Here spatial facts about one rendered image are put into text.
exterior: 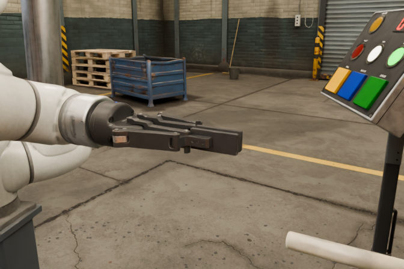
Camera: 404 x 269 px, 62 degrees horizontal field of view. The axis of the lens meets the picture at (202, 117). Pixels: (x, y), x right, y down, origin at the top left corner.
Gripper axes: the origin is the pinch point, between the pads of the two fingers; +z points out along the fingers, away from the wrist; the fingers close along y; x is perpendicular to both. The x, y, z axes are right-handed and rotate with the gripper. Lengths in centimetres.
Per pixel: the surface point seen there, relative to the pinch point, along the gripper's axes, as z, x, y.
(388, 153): 26, -17, -56
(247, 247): -30, -100, -113
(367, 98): 18.7, 0.1, -42.3
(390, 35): 22, 14, -55
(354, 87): 16, 1, -50
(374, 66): 19, 7, -51
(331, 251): 15, -37, -35
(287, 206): -20, -100, -167
